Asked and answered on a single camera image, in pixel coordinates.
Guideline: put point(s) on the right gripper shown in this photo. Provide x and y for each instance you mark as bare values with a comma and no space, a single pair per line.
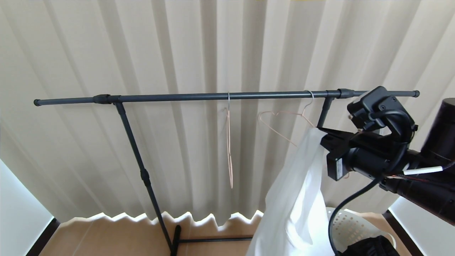
362,160

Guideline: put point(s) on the white garment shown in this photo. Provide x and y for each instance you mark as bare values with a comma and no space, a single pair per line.
295,206

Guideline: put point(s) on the pink clothes hanger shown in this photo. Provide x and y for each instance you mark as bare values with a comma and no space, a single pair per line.
229,149
275,131

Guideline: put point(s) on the white laundry basket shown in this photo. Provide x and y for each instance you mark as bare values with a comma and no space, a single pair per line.
352,227

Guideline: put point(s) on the black clothes rack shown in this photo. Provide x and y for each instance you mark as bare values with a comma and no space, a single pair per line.
177,96

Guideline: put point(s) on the black garment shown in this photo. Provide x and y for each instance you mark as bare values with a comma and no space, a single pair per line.
369,247

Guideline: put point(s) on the beige curtain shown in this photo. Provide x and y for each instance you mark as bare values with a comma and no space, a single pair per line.
106,53

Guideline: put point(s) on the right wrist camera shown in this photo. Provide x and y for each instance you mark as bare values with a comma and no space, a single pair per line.
376,106

